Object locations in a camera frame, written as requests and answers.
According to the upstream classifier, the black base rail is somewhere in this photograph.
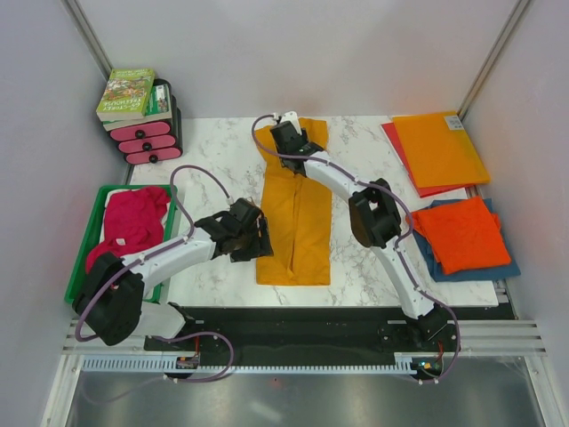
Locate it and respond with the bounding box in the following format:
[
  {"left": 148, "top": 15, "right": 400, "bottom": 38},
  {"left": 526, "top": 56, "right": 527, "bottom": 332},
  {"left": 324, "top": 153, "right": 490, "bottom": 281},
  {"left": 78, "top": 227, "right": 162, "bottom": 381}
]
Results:
[{"left": 92, "top": 305, "right": 518, "bottom": 368}]

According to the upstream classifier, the right aluminium corner post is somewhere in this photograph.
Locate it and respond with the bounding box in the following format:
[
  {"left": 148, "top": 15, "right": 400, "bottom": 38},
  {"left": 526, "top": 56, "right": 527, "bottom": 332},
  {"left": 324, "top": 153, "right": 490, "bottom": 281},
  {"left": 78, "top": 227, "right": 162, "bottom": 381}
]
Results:
[{"left": 458, "top": 0, "right": 533, "bottom": 121}]

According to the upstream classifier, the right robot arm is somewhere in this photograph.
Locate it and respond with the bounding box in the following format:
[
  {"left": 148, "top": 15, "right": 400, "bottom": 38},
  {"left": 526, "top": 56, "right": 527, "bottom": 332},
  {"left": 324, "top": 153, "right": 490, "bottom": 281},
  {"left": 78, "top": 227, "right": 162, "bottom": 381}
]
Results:
[{"left": 270, "top": 117, "right": 447, "bottom": 350}]

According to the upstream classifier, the folded orange t shirt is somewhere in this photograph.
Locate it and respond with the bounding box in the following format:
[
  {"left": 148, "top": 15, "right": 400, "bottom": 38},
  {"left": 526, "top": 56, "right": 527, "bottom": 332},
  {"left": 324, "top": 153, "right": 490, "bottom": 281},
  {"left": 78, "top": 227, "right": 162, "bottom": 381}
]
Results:
[{"left": 412, "top": 197, "right": 512, "bottom": 275}]

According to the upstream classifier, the white slotted cable duct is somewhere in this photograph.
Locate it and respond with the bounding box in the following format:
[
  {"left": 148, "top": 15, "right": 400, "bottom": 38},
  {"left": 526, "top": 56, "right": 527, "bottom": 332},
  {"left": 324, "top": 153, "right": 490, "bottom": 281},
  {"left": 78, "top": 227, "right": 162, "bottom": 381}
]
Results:
[{"left": 81, "top": 353, "right": 443, "bottom": 375}]

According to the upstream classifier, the orange plastic folder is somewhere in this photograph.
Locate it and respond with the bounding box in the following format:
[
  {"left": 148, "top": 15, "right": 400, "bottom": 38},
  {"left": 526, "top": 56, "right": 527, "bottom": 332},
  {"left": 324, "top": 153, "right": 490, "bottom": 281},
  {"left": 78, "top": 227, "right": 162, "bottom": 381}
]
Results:
[{"left": 393, "top": 111, "right": 491, "bottom": 189}]

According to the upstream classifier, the pink and black drawer unit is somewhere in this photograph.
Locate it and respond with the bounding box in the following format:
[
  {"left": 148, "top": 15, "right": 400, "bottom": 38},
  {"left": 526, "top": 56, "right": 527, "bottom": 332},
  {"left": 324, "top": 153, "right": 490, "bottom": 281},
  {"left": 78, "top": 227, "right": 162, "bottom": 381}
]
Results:
[{"left": 107, "top": 78, "right": 183, "bottom": 165}]

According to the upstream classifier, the green illustrated book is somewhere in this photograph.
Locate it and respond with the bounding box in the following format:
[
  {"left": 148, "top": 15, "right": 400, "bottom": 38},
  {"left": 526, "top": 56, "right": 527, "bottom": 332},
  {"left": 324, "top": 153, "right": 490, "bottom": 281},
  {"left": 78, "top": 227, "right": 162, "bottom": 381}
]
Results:
[{"left": 96, "top": 68, "right": 155, "bottom": 122}]

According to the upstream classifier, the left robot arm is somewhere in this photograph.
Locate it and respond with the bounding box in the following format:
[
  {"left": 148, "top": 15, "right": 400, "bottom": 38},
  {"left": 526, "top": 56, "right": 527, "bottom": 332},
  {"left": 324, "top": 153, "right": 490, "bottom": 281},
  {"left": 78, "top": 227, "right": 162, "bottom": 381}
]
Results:
[{"left": 72, "top": 198, "right": 273, "bottom": 350}]

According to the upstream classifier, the aluminium corner post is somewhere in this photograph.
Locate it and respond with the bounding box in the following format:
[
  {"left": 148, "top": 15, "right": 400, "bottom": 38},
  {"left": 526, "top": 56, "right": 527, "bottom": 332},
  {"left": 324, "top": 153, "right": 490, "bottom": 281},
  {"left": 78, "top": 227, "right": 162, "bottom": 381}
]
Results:
[
  {"left": 61, "top": 0, "right": 112, "bottom": 77},
  {"left": 458, "top": 0, "right": 533, "bottom": 121}
]

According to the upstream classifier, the green plastic tray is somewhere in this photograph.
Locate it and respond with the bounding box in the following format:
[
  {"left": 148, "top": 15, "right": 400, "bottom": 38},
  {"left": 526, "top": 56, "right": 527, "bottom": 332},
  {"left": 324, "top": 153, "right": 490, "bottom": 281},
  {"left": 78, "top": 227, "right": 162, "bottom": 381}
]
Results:
[{"left": 64, "top": 185, "right": 176, "bottom": 304}]

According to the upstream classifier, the folded blue t shirt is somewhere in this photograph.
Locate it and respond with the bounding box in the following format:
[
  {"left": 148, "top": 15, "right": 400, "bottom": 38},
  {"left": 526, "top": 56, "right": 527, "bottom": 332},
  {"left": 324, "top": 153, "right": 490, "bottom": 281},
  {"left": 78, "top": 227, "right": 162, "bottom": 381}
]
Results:
[{"left": 413, "top": 198, "right": 520, "bottom": 282}]

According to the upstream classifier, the red plastic folder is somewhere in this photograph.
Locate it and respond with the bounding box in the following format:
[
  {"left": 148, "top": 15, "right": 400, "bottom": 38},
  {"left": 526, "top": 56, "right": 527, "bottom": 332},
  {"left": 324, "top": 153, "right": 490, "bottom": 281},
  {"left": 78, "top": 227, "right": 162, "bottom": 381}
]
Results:
[{"left": 381, "top": 123, "right": 466, "bottom": 198}]

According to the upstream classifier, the purple cable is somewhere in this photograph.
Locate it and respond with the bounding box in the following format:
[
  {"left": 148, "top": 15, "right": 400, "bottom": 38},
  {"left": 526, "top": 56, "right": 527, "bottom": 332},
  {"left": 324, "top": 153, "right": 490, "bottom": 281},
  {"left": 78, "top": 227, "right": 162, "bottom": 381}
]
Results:
[
  {"left": 251, "top": 113, "right": 462, "bottom": 386},
  {"left": 73, "top": 164, "right": 237, "bottom": 405}
]

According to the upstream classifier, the magenta t shirt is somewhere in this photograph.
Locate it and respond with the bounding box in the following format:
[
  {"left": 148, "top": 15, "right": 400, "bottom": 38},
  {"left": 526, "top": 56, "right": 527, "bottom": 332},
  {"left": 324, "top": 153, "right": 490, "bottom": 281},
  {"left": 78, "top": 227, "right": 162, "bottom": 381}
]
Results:
[{"left": 85, "top": 186, "right": 171, "bottom": 273}]

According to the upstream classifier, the left aluminium corner post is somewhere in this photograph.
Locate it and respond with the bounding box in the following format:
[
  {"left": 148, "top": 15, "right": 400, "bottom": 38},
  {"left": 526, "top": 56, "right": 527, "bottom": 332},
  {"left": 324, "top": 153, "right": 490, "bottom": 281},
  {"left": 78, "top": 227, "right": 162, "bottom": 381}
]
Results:
[{"left": 61, "top": 0, "right": 112, "bottom": 77}]

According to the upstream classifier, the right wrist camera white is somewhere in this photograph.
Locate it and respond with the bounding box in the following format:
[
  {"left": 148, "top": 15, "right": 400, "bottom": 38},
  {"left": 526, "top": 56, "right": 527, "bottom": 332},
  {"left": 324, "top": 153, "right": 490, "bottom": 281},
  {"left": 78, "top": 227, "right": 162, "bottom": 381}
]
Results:
[{"left": 273, "top": 111, "right": 301, "bottom": 133}]

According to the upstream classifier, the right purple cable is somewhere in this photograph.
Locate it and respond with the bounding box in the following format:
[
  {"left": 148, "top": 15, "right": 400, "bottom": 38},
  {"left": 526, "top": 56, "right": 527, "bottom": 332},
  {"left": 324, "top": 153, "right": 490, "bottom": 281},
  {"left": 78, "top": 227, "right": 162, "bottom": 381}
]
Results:
[{"left": 251, "top": 113, "right": 462, "bottom": 386}]

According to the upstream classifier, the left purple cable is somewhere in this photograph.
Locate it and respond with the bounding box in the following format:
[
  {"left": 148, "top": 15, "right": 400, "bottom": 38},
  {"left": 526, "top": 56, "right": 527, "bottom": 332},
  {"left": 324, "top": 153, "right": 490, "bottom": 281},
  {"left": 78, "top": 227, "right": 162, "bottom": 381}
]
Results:
[{"left": 73, "top": 164, "right": 237, "bottom": 405}]

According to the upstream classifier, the yellow t shirt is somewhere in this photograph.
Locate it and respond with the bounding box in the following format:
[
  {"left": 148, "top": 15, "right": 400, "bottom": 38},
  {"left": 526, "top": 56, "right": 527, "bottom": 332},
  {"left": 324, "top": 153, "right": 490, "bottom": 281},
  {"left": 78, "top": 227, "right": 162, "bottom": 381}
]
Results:
[{"left": 254, "top": 117, "right": 333, "bottom": 286}]

